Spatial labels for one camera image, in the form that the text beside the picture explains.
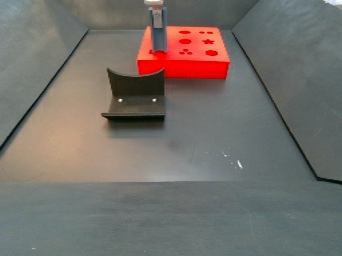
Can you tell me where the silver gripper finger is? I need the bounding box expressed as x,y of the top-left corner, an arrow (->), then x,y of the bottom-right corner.
144,0 -> 163,10

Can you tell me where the red shape sorter block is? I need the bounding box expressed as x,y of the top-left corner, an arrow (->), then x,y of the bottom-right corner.
136,26 -> 230,79

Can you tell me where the black curved holder stand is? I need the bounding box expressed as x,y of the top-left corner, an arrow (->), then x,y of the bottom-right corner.
101,69 -> 166,120

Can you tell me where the grey bin enclosure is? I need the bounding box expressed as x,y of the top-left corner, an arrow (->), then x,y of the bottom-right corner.
0,0 -> 342,256

